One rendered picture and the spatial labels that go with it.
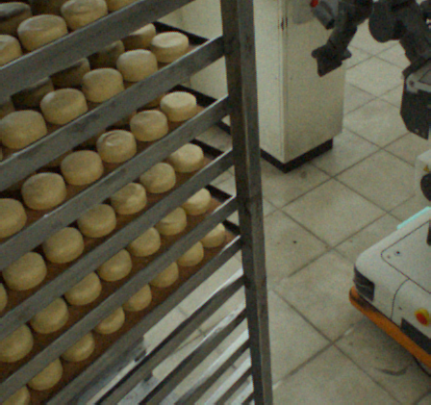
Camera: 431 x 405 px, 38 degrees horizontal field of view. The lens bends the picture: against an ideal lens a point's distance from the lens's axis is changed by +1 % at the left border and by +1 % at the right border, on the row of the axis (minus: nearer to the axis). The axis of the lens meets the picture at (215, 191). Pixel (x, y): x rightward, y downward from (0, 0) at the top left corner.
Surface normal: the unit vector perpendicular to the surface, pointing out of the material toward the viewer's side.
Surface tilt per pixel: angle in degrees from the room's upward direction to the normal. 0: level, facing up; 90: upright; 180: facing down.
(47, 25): 0
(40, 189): 0
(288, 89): 90
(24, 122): 0
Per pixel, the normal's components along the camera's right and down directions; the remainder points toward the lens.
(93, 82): -0.08, -0.76
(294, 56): 0.58, 0.48
